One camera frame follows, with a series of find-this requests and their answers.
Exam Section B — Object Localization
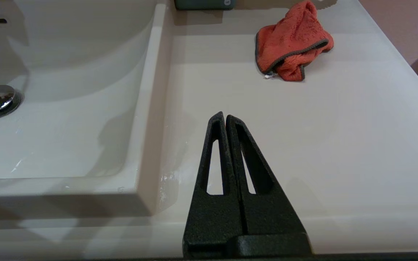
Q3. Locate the red microfibre cleaning cloth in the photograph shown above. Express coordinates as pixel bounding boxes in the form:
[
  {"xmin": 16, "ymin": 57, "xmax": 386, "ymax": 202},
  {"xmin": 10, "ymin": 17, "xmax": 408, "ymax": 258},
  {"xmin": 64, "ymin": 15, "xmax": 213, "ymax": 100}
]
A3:
[{"xmin": 255, "ymin": 0, "xmax": 335, "ymax": 82}]

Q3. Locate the dark soap tray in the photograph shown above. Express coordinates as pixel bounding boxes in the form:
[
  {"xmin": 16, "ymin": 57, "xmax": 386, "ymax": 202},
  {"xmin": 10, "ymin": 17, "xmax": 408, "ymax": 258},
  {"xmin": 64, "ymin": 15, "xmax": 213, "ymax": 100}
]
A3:
[{"xmin": 175, "ymin": 0, "xmax": 237, "ymax": 10}]

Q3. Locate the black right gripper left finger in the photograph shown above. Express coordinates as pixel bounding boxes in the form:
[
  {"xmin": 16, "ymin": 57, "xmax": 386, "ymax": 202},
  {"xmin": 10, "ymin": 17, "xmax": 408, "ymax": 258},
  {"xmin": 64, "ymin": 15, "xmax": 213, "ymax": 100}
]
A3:
[{"xmin": 183, "ymin": 112, "xmax": 247, "ymax": 258}]

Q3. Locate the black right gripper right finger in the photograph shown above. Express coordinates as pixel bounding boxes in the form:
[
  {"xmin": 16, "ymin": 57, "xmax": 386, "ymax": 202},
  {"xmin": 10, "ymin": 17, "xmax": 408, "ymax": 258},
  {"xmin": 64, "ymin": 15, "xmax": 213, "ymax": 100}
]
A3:
[{"xmin": 226, "ymin": 115, "xmax": 313, "ymax": 258}]

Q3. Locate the white sink basin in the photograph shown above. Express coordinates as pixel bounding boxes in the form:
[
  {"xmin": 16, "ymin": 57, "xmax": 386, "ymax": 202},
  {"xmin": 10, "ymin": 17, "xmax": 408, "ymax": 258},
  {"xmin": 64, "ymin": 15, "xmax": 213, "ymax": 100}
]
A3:
[{"xmin": 0, "ymin": 0, "xmax": 168, "ymax": 218}]

